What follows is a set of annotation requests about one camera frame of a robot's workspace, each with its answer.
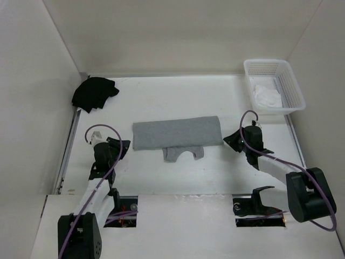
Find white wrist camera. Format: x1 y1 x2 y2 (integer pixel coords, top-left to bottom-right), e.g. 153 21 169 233
252 120 261 128
90 131 105 147

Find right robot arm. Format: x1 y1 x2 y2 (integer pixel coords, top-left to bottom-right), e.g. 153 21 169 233
223 126 337 225

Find white plastic basket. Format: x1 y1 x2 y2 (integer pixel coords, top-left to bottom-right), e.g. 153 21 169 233
243 59 306 115

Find white tank top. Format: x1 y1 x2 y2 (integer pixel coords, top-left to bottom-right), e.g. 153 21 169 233
253 85 282 108

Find folded black tank tops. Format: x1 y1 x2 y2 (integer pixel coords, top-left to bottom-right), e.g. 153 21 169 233
72 77 120 113

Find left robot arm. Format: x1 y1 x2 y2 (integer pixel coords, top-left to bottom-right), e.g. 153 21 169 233
57 132 130 258

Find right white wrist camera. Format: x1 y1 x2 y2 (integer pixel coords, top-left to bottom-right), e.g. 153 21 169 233
252 120 261 128

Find grey tank top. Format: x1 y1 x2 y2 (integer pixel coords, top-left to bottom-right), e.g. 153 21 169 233
132 115 223 163

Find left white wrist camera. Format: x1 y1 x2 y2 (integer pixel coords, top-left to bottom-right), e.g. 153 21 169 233
90 131 105 147

